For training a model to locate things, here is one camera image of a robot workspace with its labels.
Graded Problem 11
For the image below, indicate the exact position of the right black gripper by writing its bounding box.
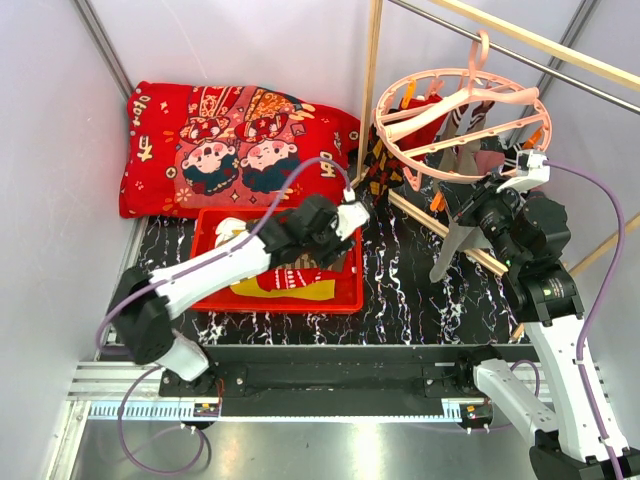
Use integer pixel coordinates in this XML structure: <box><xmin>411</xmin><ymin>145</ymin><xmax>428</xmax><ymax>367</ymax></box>
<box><xmin>439</xmin><ymin>171</ymin><xmax>525</xmax><ymax>270</ymax></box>

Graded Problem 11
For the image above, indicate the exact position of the pink round clip hanger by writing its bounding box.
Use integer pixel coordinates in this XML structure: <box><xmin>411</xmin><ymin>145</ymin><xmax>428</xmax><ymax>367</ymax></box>
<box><xmin>373</xmin><ymin>30</ymin><xmax>552</xmax><ymax>191</ymax></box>

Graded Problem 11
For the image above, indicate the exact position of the black white striped sock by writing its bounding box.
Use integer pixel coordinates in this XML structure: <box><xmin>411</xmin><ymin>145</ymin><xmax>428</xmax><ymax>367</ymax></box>
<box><xmin>466</xmin><ymin>101</ymin><xmax>495</xmax><ymax>134</ymax></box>

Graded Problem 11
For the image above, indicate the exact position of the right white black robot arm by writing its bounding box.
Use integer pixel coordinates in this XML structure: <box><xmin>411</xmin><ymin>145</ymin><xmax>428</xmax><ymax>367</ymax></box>
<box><xmin>440</xmin><ymin>175</ymin><xmax>639</xmax><ymax>479</ymax></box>

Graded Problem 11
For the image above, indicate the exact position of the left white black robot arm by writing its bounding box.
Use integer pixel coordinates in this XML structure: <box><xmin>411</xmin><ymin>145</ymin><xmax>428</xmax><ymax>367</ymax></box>
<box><xmin>105</xmin><ymin>194</ymin><xmax>370</xmax><ymax>396</ymax></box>

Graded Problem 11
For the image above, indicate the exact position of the brown striped sock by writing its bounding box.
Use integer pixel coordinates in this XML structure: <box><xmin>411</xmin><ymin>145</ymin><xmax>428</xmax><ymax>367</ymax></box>
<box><xmin>281</xmin><ymin>253</ymin><xmax>350</xmax><ymax>274</ymax></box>

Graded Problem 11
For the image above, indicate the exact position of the red plastic basket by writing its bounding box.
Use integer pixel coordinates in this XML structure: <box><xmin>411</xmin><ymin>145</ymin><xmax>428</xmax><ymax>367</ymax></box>
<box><xmin>191</xmin><ymin>207</ymin><xmax>364</xmax><ymax>314</ymax></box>

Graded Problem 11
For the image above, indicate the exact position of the red white patterned sock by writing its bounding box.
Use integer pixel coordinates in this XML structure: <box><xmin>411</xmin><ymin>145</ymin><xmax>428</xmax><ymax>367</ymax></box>
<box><xmin>257</xmin><ymin>268</ymin><xmax>322</xmax><ymax>291</ymax></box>

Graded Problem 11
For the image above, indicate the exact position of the yellow sock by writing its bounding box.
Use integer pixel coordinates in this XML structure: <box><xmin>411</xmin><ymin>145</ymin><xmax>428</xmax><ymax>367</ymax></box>
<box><xmin>230</xmin><ymin>277</ymin><xmax>335</xmax><ymax>301</ymax></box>

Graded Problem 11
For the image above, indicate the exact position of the black argyle sock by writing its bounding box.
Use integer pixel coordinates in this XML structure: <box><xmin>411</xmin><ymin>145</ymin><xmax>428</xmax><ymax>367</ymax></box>
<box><xmin>363</xmin><ymin>126</ymin><xmax>404</xmax><ymax>206</ymax></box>

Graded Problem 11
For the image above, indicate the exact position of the red cartoon print pillow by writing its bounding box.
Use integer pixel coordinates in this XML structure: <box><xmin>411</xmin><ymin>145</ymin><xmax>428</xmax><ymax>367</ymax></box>
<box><xmin>119</xmin><ymin>82</ymin><xmax>360</xmax><ymax>218</ymax></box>

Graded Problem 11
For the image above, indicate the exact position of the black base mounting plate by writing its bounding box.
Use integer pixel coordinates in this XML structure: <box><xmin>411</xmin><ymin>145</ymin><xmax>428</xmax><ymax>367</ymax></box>
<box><xmin>160</xmin><ymin>344</ymin><xmax>544</xmax><ymax>398</ymax></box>

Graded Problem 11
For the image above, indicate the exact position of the metal hanging rod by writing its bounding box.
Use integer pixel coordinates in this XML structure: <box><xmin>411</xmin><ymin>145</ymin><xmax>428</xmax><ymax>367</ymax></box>
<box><xmin>388</xmin><ymin>0</ymin><xmax>640</xmax><ymax>113</ymax></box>

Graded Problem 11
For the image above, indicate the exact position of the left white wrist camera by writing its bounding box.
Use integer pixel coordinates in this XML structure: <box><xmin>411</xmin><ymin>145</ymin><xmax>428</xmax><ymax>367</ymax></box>
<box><xmin>336</xmin><ymin>188</ymin><xmax>370</xmax><ymax>240</ymax></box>

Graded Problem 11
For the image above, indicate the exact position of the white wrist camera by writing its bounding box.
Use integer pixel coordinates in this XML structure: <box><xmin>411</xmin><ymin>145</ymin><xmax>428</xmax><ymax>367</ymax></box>
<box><xmin>336</xmin><ymin>188</ymin><xmax>370</xmax><ymax>240</ymax></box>
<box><xmin>497</xmin><ymin>149</ymin><xmax>550</xmax><ymax>193</ymax></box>

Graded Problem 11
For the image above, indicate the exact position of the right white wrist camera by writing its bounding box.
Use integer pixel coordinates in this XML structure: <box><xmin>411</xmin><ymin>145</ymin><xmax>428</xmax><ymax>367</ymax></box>
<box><xmin>497</xmin><ymin>149</ymin><xmax>550</xmax><ymax>193</ymax></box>

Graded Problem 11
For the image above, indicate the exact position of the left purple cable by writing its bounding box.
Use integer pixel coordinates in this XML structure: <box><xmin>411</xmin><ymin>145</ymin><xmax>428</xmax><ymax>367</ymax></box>
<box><xmin>94</xmin><ymin>156</ymin><xmax>354</xmax><ymax>474</ymax></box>

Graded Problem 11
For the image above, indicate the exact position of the wooden drying rack frame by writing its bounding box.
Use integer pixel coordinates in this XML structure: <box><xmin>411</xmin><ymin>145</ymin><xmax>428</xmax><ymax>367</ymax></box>
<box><xmin>353</xmin><ymin>1</ymin><xmax>622</xmax><ymax>274</ymax></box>

